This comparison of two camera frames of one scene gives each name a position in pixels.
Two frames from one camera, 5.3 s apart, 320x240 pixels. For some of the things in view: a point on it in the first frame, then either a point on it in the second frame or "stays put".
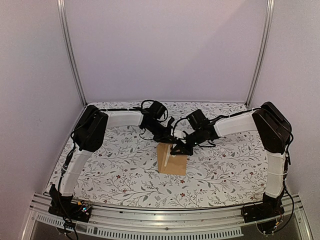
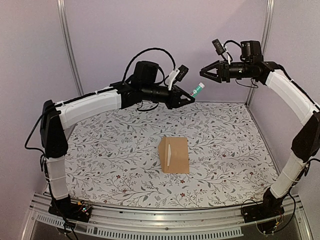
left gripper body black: [162, 135] to [171, 103]
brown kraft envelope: [176, 165] stays put
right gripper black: [185, 150] to [225, 75]
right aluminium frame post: [269, 17] stays put
